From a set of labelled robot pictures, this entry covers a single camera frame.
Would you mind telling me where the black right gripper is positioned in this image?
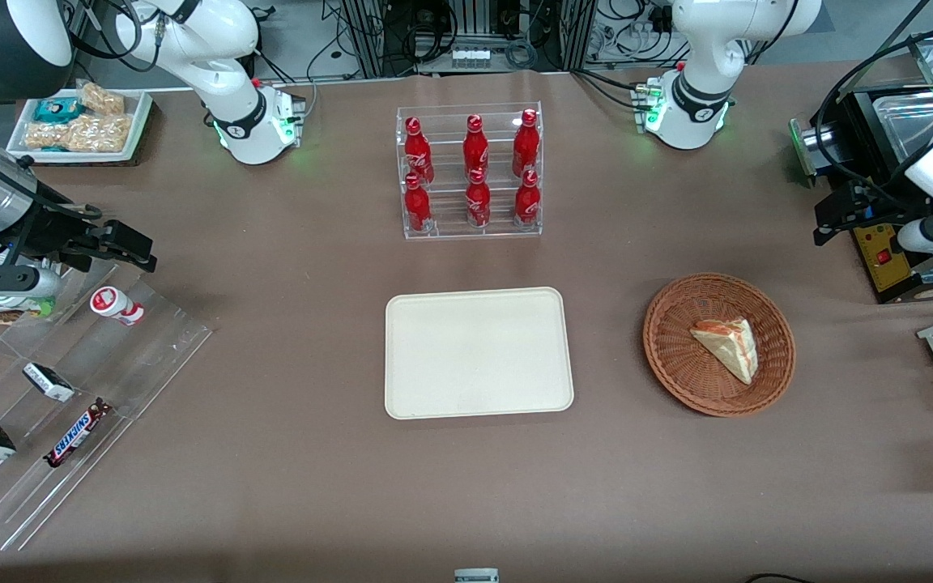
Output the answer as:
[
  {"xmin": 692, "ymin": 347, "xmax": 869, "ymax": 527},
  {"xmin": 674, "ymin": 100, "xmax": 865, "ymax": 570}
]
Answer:
[{"xmin": 29, "ymin": 206, "xmax": 158, "ymax": 273}]

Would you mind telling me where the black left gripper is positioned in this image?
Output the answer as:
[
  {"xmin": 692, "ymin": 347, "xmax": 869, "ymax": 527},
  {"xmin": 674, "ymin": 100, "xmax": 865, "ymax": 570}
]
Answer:
[{"xmin": 812, "ymin": 182, "xmax": 933, "ymax": 246}]

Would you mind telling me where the triangle sandwich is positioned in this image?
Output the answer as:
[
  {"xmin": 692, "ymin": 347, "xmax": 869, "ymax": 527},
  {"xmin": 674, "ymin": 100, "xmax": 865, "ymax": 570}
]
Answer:
[{"xmin": 690, "ymin": 317, "xmax": 760, "ymax": 385}]

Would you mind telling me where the white snack tray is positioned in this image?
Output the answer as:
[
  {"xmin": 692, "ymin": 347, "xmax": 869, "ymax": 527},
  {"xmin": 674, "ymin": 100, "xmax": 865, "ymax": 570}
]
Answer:
[{"xmin": 6, "ymin": 87, "xmax": 154, "ymax": 165}]

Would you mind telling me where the round brown wicker basket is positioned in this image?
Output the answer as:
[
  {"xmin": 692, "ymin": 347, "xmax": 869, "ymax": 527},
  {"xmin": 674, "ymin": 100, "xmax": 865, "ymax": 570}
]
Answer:
[{"xmin": 642, "ymin": 273, "xmax": 797, "ymax": 418}]

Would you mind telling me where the cream rectangular plastic tray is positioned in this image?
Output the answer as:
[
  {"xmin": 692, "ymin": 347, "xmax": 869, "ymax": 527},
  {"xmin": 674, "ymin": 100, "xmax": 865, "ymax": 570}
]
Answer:
[{"xmin": 385, "ymin": 287, "xmax": 575, "ymax": 420}]

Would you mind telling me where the white red yogurt bottle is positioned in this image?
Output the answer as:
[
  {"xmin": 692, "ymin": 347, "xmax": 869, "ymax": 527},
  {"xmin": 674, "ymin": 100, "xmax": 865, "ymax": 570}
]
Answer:
[{"xmin": 90, "ymin": 286, "xmax": 146, "ymax": 327}]

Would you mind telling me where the yellow control panel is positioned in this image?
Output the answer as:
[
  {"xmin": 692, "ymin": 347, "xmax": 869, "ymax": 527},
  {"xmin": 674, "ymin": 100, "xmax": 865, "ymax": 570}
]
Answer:
[{"xmin": 852, "ymin": 223, "xmax": 918, "ymax": 293}]

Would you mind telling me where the black food warmer machine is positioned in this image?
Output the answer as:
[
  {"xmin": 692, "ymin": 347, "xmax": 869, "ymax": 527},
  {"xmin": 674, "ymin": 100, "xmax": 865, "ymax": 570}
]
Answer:
[{"xmin": 790, "ymin": 32, "xmax": 933, "ymax": 305}]

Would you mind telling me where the clear acrylic stepped shelf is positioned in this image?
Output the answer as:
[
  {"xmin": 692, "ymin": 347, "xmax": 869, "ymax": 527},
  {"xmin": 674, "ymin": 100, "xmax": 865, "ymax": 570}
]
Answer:
[{"xmin": 0, "ymin": 259, "xmax": 216, "ymax": 553}]

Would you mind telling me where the green white small packet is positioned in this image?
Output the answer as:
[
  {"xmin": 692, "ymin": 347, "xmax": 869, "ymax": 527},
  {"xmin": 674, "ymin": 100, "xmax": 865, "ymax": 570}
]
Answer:
[{"xmin": 0, "ymin": 296, "xmax": 58, "ymax": 318}]

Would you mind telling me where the large peanut brittle bag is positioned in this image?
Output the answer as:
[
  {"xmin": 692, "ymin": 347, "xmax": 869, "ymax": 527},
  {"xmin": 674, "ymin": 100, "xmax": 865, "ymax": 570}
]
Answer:
[{"xmin": 25, "ymin": 113, "xmax": 134, "ymax": 154}]

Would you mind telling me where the steel food pan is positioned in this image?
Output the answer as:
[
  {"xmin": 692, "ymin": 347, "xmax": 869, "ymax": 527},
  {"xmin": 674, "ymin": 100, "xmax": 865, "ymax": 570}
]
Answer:
[{"xmin": 871, "ymin": 91, "xmax": 933, "ymax": 163}]

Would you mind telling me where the small peanut brittle bag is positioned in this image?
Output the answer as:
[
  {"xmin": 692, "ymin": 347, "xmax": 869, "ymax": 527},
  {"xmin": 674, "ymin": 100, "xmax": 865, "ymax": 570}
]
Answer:
[{"xmin": 78, "ymin": 81, "xmax": 126, "ymax": 116}]

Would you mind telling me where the teal snack packet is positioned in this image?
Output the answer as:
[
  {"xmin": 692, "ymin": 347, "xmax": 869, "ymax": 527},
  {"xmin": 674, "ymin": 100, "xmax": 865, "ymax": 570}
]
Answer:
[{"xmin": 33, "ymin": 97, "xmax": 83, "ymax": 124}]

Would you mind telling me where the brown Snickers bar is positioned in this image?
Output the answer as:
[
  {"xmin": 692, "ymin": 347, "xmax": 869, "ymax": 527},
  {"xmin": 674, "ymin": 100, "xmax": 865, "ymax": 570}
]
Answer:
[{"xmin": 43, "ymin": 398, "xmax": 113, "ymax": 469}]

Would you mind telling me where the red cola bottle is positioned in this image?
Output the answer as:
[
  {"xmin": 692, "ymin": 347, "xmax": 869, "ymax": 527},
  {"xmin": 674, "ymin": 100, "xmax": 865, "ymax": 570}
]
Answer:
[
  {"xmin": 404, "ymin": 117, "xmax": 435, "ymax": 185},
  {"xmin": 404, "ymin": 173, "xmax": 432, "ymax": 233},
  {"xmin": 466, "ymin": 168, "xmax": 492, "ymax": 228},
  {"xmin": 514, "ymin": 169, "xmax": 542, "ymax": 226},
  {"xmin": 463, "ymin": 114, "xmax": 490, "ymax": 181},
  {"xmin": 513, "ymin": 109, "xmax": 541, "ymax": 177}
]

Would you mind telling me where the clear acrylic bottle rack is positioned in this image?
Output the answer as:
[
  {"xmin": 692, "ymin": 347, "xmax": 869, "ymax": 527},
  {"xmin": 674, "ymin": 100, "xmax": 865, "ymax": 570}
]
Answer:
[{"xmin": 396, "ymin": 101, "xmax": 543, "ymax": 240}]

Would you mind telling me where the silver machine handle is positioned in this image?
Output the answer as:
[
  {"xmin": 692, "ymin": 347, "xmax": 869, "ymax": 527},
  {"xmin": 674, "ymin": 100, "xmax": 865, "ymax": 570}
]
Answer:
[{"xmin": 789, "ymin": 117, "xmax": 841, "ymax": 189}]

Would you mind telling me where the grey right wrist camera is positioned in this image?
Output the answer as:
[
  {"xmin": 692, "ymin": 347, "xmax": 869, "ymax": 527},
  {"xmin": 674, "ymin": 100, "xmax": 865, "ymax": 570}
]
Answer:
[{"xmin": 0, "ymin": 262, "xmax": 63, "ymax": 297}]

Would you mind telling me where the aluminium frame rack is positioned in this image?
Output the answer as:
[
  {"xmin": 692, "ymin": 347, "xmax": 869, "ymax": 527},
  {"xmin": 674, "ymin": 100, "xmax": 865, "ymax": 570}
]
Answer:
[{"xmin": 341, "ymin": 0, "xmax": 597, "ymax": 79}]

